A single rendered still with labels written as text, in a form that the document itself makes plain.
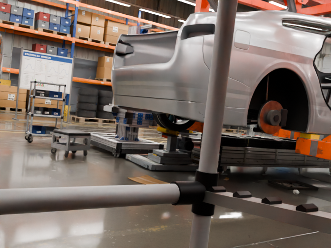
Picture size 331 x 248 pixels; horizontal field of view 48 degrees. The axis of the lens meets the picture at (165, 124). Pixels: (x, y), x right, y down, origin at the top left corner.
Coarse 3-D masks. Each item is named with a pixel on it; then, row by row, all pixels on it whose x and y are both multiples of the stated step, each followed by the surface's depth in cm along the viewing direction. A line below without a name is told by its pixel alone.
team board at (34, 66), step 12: (24, 60) 987; (36, 60) 1005; (48, 60) 1023; (60, 60) 1042; (72, 60) 1062; (24, 72) 990; (36, 72) 1009; (48, 72) 1027; (60, 72) 1046; (72, 72) 1066; (24, 84) 994; (36, 84) 1012
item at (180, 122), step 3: (165, 114) 483; (168, 114) 509; (168, 117) 508; (174, 117) 512; (168, 120) 486; (174, 120) 513; (180, 120) 517; (183, 120) 512; (186, 120) 507; (189, 120) 502; (171, 123) 489; (174, 123) 509; (177, 123) 508; (180, 123) 505; (183, 123) 501; (186, 123) 500
